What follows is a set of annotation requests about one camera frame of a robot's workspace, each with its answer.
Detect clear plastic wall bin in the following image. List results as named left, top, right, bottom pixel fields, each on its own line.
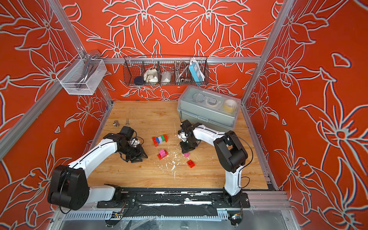
left=57, top=50, right=107, bottom=95

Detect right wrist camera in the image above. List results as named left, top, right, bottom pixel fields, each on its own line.
left=177, top=130, right=187, bottom=141

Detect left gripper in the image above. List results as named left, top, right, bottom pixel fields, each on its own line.
left=119, top=144, right=149, bottom=163

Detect dark blue round object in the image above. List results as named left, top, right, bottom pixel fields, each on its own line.
left=134, top=76, right=146, bottom=86

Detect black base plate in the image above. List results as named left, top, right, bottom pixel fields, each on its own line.
left=97, top=188, right=251, bottom=209

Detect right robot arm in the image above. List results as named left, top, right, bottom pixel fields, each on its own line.
left=178, top=120, right=248, bottom=206

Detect white crumpled cloth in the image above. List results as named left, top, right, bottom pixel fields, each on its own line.
left=143, top=69, right=159, bottom=83

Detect yellow tape roll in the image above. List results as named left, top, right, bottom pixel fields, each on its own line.
left=223, top=99, right=237, bottom=114

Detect clear plastic storage box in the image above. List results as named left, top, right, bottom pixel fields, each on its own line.
left=177, top=86, right=241, bottom=132

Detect black wire basket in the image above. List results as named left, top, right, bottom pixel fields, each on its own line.
left=123, top=55, right=209, bottom=86

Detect long red lego brick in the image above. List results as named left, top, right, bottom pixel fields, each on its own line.
left=157, top=152, right=168, bottom=160

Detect blue white box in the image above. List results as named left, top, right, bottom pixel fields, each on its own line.
left=188, top=58, right=205, bottom=85

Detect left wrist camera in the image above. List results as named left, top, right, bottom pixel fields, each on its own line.
left=129, top=138, right=140, bottom=148

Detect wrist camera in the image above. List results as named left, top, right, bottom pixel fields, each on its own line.
left=177, top=130, right=187, bottom=141
left=129, top=138, right=140, bottom=148

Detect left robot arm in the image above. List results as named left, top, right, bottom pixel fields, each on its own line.
left=48, top=126, right=148, bottom=210

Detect metal tongs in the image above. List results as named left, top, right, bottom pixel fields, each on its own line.
left=76, top=50, right=101, bottom=89

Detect aluminium frame rail right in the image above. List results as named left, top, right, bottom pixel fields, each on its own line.
left=241, top=106, right=280, bottom=191

